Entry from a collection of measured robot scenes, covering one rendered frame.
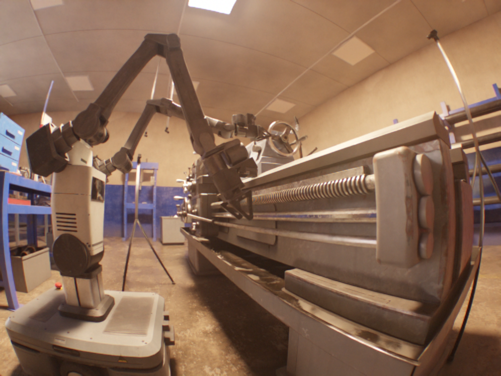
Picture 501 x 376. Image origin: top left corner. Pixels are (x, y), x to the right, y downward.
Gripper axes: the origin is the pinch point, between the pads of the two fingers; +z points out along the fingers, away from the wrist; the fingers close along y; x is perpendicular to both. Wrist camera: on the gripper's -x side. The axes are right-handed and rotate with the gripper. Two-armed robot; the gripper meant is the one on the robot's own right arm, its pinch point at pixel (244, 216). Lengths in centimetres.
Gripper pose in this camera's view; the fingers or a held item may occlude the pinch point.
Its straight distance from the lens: 61.4
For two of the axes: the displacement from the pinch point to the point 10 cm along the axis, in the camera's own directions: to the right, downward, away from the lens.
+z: 4.8, 8.7, 0.7
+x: -8.1, 4.7, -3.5
